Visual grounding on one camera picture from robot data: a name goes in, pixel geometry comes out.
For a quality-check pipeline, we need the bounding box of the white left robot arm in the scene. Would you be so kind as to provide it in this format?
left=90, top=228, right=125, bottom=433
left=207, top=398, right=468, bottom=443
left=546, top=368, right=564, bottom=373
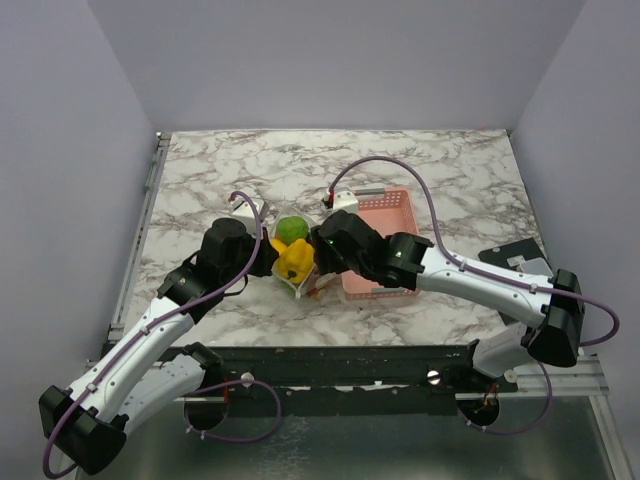
left=38, top=217, right=277, bottom=479

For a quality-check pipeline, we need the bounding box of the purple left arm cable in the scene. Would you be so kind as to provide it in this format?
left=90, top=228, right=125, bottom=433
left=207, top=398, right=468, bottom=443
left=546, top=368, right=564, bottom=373
left=42, top=190, right=282, bottom=479

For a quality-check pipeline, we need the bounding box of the aluminium side rail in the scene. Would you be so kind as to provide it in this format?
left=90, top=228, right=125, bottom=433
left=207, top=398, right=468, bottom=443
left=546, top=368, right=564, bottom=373
left=108, top=132, right=172, bottom=336

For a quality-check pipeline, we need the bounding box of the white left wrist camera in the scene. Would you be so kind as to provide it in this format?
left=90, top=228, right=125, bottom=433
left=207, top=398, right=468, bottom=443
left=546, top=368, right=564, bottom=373
left=229, top=196, right=269, bottom=235

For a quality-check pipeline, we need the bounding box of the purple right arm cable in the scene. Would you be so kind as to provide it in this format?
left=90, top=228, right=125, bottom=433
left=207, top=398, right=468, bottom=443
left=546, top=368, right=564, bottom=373
left=327, top=156, right=621, bottom=435

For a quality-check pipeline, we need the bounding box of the yellow bell pepper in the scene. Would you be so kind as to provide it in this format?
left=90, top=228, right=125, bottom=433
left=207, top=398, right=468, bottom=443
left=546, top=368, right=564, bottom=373
left=276, top=239, right=314, bottom=284

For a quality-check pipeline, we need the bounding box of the yellow lemon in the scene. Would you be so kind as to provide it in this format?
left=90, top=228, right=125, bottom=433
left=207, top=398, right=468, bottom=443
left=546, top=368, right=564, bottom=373
left=271, top=238, right=288, bottom=255

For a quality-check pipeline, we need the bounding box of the black mounting rail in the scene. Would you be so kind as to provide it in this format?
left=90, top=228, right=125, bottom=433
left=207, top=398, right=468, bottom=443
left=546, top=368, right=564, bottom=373
left=144, top=342, right=521, bottom=419

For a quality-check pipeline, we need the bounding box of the green custard apple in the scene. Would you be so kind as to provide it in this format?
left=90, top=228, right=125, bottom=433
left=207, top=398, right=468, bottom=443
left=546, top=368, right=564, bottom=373
left=276, top=216, right=309, bottom=245

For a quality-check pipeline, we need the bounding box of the pink perforated plastic basket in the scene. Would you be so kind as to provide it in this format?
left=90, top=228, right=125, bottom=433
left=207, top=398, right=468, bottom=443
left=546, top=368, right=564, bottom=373
left=341, top=187, right=419, bottom=301

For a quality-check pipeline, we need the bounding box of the clear zip top bag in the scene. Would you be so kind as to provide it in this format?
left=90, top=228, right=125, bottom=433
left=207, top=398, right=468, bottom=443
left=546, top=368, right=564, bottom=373
left=269, top=203, right=337, bottom=302

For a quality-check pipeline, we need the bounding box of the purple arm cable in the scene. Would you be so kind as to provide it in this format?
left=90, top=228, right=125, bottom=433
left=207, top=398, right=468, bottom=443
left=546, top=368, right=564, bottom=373
left=327, top=156, right=621, bottom=435
left=42, top=190, right=282, bottom=479

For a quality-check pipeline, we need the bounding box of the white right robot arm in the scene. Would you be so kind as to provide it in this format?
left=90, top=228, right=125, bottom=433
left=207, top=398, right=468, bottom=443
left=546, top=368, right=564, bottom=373
left=310, top=210, right=585, bottom=391

